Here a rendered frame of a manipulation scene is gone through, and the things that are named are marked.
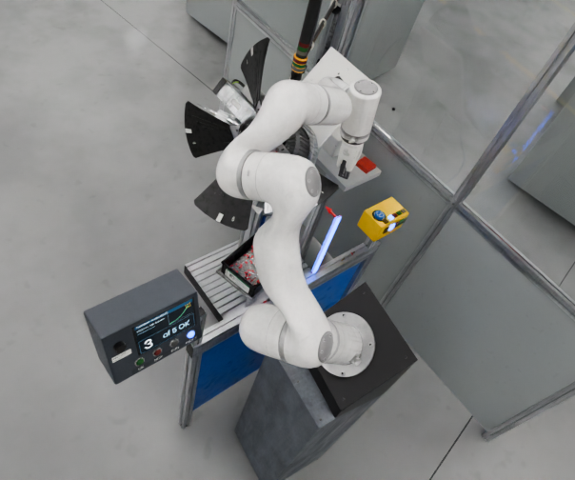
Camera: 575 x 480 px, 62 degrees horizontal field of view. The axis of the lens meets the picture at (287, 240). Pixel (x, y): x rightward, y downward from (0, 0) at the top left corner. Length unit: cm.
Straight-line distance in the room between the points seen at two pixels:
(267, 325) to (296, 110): 48
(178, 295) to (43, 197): 204
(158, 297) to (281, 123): 56
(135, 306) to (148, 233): 173
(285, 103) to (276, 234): 26
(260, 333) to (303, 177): 40
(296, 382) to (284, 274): 61
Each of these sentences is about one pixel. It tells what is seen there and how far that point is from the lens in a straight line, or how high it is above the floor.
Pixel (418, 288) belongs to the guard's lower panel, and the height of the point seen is 43.
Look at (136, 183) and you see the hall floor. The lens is 324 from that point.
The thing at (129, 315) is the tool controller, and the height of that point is 125.
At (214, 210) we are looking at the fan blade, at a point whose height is 96.
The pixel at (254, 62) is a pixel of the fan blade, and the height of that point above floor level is 134.
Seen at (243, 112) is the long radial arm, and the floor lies 111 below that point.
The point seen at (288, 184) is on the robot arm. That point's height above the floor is 172.
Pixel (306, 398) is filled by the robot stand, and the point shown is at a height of 93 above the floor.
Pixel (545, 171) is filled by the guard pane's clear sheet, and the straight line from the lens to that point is 198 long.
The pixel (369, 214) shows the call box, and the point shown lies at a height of 107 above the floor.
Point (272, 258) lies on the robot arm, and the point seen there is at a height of 155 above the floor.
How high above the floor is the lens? 234
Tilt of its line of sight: 50 degrees down
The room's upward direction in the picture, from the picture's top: 19 degrees clockwise
